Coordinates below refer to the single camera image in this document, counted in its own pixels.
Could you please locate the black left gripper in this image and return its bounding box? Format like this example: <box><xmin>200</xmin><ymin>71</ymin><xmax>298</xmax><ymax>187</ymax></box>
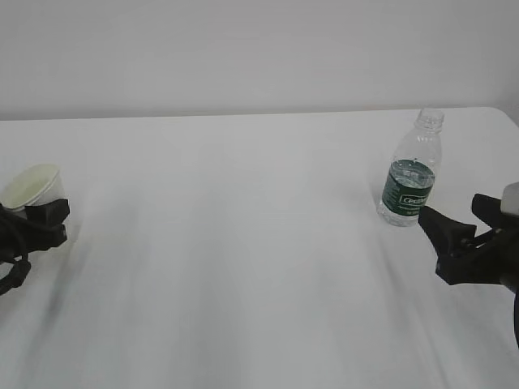
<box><xmin>1</xmin><ymin>199</ymin><xmax>70</xmax><ymax>259</ymax></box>

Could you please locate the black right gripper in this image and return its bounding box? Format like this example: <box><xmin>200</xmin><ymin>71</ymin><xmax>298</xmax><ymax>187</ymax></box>
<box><xmin>418</xmin><ymin>194</ymin><xmax>518</xmax><ymax>293</ymax></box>

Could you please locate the white paper cup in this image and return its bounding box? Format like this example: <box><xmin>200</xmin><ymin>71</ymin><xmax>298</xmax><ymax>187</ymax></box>
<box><xmin>1</xmin><ymin>164</ymin><xmax>66</xmax><ymax>212</ymax></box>

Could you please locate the clear water bottle green label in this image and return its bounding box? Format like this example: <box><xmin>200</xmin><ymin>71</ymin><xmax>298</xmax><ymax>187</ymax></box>
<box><xmin>377</xmin><ymin>108</ymin><xmax>444</xmax><ymax>227</ymax></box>

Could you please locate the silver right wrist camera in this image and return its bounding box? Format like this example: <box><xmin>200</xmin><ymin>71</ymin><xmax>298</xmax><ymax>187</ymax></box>
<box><xmin>500</xmin><ymin>182</ymin><xmax>519</xmax><ymax>217</ymax></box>

